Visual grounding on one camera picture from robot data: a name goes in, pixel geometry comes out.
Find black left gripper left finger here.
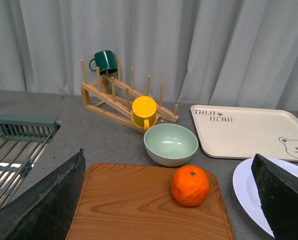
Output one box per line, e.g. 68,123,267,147
0,149,86,240

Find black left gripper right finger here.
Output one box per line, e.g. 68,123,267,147
251,154,298,240

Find white round plate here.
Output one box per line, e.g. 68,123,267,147
232,157,298,237

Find orange mandarin fruit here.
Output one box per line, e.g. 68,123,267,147
171,165,210,207

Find brown wooden cutting board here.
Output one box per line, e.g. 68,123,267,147
67,163,235,240

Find green metal sink rack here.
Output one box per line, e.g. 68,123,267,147
0,113,60,209

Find beige bear tray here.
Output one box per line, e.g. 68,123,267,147
190,105,298,162

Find light green bowl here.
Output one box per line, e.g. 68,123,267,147
143,123,198,167

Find wooden dish rack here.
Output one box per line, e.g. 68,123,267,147
80,58,180,133

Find yellow enamel mug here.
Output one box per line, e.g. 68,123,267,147
132,95,158,131

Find dark green enamel mug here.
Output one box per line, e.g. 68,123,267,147
89,50,118,75

